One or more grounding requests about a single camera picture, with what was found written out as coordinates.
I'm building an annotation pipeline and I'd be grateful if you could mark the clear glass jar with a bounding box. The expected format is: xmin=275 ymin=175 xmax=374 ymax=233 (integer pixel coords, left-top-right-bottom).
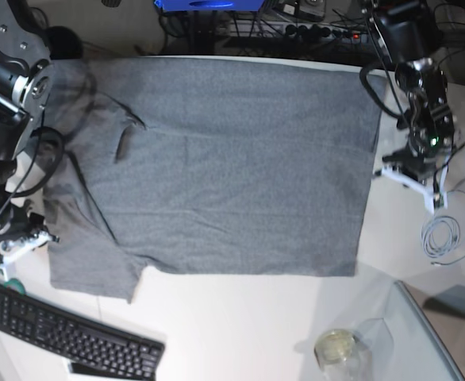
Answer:
xmin=313 ymin=329 xmax=373 ymax=381

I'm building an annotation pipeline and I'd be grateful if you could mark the grey t-shirt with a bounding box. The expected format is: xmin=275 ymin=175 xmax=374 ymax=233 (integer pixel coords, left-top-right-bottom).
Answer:
xmin=44 ymin=58 xmax=380 ymax=300

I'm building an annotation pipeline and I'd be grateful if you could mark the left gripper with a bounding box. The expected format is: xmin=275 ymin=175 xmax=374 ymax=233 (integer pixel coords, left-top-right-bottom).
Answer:
xmin=372 ymin=146 xmax=451 ymax=214

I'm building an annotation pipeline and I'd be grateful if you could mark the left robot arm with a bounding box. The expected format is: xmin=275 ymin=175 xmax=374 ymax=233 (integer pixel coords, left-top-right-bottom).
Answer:
xmin=359 ymin=1 xmax=461 ymax=214

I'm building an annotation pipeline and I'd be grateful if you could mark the clear plastic box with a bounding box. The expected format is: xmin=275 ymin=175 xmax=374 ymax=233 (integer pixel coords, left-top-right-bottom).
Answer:
xmin=356 ymin=279 xmax=465 ymax=380

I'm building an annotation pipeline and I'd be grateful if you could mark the power strip with red light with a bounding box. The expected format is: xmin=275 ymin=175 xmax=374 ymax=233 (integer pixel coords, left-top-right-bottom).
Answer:
xmin=283 ymin=21 xmax=371 ymax=43

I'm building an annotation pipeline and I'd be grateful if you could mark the black computer keyboard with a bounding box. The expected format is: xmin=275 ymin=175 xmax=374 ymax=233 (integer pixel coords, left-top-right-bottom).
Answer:
xmin=0 ymin=283 xmax=165 ymax=380

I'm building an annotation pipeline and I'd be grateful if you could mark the coiled white cable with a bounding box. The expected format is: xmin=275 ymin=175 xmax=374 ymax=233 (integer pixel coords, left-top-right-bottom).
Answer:
xmin=421 ymin=171 xmax=465 ymax=267

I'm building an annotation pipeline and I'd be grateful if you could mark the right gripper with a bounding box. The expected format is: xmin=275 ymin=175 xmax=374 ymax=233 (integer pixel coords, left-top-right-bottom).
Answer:
xmin=0 ymin=200 xmax=60 ymax=280

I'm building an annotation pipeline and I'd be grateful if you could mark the green tape roll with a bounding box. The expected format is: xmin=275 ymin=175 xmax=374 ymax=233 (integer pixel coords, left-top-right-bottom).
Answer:
xmin=3 ymin=279 xmax=26 ymax=295

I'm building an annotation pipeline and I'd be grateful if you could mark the blue box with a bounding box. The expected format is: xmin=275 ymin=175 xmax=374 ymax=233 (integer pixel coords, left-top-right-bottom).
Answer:
xmin=154 ymin=0 xmax=264 ymax=12

